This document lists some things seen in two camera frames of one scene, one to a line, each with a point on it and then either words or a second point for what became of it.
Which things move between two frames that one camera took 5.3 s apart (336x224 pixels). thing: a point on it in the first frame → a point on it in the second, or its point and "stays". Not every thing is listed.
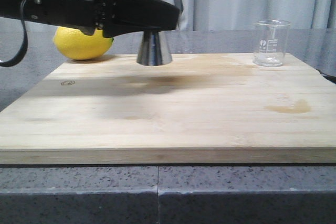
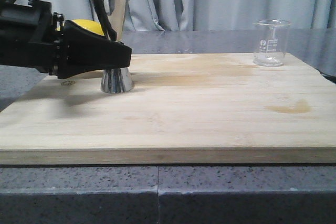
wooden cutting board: x=198 y=108 stays
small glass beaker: x=270 y=41 stays
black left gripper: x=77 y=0 → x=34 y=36
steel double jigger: x=154 y=50 → x=115 y=80
